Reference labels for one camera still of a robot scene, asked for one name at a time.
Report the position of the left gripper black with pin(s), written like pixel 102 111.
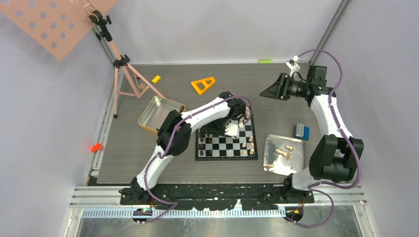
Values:
pixel 210 129

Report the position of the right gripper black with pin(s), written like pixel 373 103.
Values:
pixel 279 89

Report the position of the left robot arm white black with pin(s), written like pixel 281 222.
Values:
pixel 219 117

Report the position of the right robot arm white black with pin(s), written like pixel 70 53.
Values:
pixel 336 158

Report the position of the pink perforated board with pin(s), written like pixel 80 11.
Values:
pixel 57 25

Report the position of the green tape piece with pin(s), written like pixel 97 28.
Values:
pixel 264 61

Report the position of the blue toy brick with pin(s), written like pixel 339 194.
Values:
pixel 301 132

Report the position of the black white chessboard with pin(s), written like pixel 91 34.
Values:
pixel 215 147

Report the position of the silver tin lid tray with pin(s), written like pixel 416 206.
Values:
pixel 287 154

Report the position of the light pawn beside tray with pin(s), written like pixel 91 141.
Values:
pixel 268 166

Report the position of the gold-rimmed metal tin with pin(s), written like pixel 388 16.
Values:
pixel 156 112

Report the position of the yellow block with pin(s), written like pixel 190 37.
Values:
pixel 156 79

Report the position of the pink tripod stand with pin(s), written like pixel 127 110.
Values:
pixel 121 63

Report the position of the orange plastic triangle frame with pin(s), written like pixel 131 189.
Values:
pixel 202 85

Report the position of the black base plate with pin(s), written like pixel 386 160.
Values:
pixel 212 196

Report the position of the red clip on rail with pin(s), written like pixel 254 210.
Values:
pixel 96 147

